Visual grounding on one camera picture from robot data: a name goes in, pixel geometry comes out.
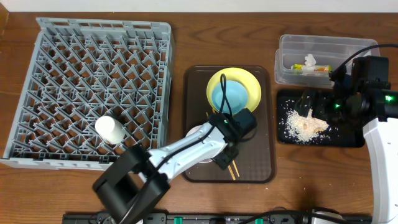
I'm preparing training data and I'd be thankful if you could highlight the pink bowl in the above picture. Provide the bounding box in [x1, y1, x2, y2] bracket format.
[185, 125, 212, 164]

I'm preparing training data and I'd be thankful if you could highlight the wooden chopstick right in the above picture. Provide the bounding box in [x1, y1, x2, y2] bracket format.
[230, 160, 240, 178]

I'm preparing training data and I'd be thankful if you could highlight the rice food waste pile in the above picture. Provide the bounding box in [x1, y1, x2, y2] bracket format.
[287, 109, 331, 142]

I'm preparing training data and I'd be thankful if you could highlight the green snack wrapper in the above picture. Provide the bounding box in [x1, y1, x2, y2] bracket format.
[291, 63, 333, 73]

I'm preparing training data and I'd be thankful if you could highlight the light blue bowl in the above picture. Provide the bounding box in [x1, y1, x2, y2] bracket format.
[211, 80, 248, 114]

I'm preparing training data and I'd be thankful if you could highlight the black tray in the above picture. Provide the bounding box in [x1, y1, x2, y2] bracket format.
[276, 90, 365, 147]

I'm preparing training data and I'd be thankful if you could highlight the white tissue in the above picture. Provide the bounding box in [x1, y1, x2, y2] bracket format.
[305, 54, 317, 67]

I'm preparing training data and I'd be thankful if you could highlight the wooden chopstick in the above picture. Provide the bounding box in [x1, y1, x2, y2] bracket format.
[205, 112, 236, 181]
[230, 160, 240, 178]

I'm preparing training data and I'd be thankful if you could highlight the yellow plate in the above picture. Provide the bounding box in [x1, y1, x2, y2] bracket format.
[206, 67, 262, 111]

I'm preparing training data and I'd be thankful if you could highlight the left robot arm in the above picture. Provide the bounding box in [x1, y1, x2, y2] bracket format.
[93, 108, 257, 223]

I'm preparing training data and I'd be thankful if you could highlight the brown serving tray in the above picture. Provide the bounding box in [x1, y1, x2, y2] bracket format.
[182, 65, 276, 184]

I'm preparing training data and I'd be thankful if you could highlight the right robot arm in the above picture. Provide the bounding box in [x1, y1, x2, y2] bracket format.
[295, 56, 397, 223]

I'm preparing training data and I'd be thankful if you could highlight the clear plastic bin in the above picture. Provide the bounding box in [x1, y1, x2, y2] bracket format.
[274, 34, 377, 89]

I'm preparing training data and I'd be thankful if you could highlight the wooden chopstick left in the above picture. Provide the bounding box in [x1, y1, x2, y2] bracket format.
[205, 112, 236, 181]

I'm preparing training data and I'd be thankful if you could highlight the white cup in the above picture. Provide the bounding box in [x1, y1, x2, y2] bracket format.
[95, 116, 125, 145]

